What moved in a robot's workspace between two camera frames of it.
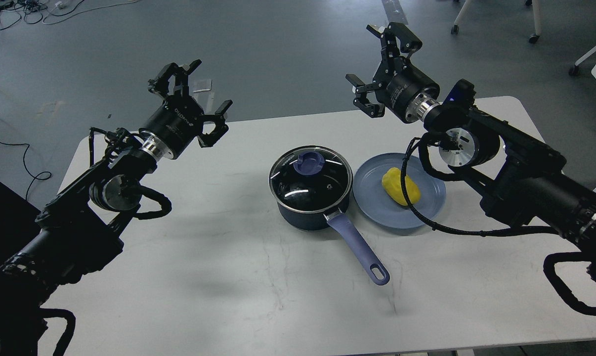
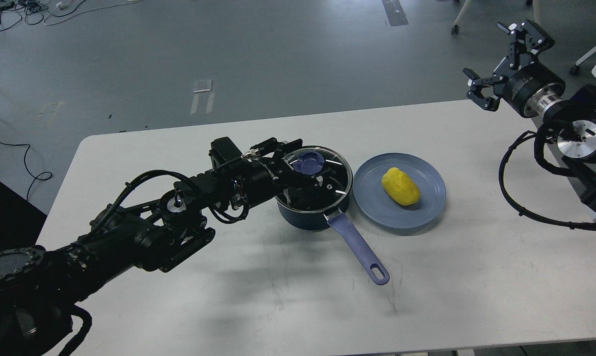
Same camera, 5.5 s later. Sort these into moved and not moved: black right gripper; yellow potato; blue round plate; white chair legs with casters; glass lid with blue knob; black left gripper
Moved: black left gripper; black right gripper
Not moved: glass lid with blue knob; blue round plate; yellow potato; white chair legs with casters
